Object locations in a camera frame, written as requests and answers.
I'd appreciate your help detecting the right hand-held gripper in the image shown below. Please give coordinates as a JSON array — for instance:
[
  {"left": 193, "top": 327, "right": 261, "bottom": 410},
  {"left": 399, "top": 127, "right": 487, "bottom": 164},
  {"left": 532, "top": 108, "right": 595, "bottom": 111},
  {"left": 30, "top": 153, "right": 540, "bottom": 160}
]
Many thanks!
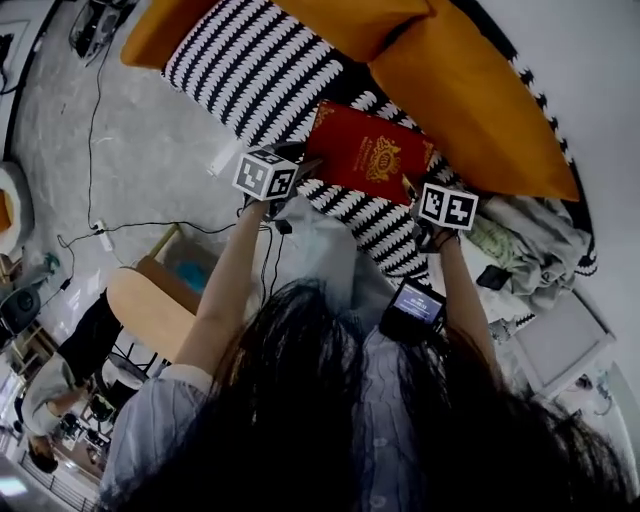
[{"left": 401, "top": 173, "right": 480, "bottom": 254}]

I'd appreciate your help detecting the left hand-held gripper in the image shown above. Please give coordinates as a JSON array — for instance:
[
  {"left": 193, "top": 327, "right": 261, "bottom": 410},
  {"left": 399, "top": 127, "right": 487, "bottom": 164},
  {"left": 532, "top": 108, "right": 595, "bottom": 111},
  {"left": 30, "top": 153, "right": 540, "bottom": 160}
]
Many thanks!
[{"left": 231, "top": 141, "right": 325, "bottom": 222}]

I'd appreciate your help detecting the red book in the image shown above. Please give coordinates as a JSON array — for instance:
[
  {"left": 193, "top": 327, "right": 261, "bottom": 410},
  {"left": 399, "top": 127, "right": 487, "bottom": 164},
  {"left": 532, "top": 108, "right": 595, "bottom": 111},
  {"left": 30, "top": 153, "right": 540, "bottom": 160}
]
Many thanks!
[{"left": 303, "top": 99, "right": 436, "bottom": 207}]

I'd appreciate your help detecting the black and white striped sofa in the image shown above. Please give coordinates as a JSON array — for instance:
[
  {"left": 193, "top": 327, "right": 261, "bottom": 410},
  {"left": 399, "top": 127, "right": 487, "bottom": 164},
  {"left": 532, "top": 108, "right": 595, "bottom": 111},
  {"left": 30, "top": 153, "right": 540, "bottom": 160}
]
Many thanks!
[{"left": 160, "top": 0, "right": 600, "bottom": 342}]

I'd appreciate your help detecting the person's left forearm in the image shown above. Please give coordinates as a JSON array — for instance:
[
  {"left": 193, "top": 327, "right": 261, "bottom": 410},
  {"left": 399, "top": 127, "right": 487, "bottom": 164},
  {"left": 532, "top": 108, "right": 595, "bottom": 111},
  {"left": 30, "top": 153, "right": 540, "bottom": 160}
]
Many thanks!
[{"left": 173, "top": 198, "right": 272, "bottom": 375}]

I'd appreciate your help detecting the person's right forearm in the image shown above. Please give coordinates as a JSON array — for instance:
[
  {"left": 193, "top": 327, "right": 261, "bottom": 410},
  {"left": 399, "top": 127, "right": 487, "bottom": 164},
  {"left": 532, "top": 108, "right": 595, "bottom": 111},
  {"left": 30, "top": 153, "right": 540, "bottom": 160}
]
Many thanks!
[{"left": 437, "top": 233, "right": 503, "bottom": 374}]

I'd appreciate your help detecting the black wristband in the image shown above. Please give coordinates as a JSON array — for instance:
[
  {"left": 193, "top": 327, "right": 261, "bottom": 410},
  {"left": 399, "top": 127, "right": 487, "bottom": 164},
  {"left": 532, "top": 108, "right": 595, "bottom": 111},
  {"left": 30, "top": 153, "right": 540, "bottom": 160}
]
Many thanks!
[{"left": 428, "top": 228, "right": 460, "bottom": 252}]

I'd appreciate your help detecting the green patterned cloth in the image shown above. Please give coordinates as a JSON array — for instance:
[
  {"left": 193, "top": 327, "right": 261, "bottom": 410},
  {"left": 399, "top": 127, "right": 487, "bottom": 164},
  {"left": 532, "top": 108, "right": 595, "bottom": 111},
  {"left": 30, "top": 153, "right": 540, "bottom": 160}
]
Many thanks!
[{"left": 467, "top": 213, "right": 519, "bottom": 269}]

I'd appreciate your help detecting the large orange cushion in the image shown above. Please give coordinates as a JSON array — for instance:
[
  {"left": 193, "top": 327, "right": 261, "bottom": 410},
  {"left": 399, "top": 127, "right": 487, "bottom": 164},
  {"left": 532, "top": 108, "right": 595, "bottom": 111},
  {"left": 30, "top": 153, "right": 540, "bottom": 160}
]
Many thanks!
[{"left": 368, "top": 0, "right": 581, "bottom": 203}]

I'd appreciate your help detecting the black chest device with screen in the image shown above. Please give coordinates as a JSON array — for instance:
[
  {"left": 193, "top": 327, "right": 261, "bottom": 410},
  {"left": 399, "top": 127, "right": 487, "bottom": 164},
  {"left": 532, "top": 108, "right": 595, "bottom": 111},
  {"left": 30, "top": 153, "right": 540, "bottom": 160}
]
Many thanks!
[{"left": 378, "top": 276, "right": 448, "bottom": 347}]

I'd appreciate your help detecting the black phone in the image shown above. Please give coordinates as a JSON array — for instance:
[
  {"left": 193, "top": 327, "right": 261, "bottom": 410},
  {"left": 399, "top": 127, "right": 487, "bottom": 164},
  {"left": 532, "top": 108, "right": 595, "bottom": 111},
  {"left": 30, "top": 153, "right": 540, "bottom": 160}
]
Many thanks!
[{"left": 475, "top": 264, "right": 513, "bottom": 292}]

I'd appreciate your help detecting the grey crumpled blanket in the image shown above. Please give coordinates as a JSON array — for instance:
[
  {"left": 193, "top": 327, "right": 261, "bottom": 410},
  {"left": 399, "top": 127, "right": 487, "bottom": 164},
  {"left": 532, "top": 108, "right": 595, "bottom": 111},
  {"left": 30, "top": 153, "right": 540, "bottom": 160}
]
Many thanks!
[{"left": 474, "top": 193, "right": 593, "bottom": 314}]

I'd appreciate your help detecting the small orange cushion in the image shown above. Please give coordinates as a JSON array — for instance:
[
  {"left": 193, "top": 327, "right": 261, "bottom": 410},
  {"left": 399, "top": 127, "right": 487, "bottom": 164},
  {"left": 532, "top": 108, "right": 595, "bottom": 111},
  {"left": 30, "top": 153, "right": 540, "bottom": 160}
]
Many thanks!
[{"left": 119, "top": 0, "right": 437, "bottom": 70}]

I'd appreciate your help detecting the blue box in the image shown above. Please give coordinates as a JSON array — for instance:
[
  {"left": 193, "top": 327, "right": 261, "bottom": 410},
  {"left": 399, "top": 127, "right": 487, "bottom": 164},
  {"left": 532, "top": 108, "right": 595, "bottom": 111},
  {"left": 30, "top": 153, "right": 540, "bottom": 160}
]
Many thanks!
[{"left": 175, "top": 259, "right": 210, "bottom": 295}]

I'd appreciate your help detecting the white power strip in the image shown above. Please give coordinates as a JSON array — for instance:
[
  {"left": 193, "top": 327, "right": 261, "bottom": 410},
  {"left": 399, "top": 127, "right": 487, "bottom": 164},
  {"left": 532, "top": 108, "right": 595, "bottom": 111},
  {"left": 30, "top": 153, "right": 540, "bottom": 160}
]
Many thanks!
[{"left": 91, "top": 218, "right": 116, "bottom": 254}]

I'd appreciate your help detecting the round wooden table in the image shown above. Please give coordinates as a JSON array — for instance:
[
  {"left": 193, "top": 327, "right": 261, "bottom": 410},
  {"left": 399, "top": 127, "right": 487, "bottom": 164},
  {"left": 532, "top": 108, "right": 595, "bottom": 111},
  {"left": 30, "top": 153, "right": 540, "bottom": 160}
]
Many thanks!
[{"left": 106, "top": 222, "right": 214, "bottom": 363}]

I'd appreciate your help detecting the person's light blue shirt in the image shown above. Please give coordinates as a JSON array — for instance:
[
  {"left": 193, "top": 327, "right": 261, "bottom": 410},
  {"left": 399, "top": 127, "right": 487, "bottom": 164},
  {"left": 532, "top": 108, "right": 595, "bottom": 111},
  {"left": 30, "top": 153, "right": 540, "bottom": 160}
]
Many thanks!
[{"left": 98, "top": 324, "right": 431, "bottom": 512}]

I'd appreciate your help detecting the black round speaker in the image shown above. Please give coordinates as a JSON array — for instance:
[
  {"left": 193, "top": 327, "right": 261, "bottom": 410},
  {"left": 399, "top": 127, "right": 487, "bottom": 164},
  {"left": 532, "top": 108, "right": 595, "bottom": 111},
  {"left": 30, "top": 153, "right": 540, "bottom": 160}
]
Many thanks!
[{"left": 0, "top": 284, "right": 43, "bottom": 335}]

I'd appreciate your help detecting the long black floor cable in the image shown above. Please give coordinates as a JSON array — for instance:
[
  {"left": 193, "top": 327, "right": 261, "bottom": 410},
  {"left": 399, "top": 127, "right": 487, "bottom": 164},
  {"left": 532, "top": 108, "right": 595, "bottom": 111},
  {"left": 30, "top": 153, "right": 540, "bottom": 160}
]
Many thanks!
[{"left": 55, "top": 29, "right": 237, "bottom": 281}]

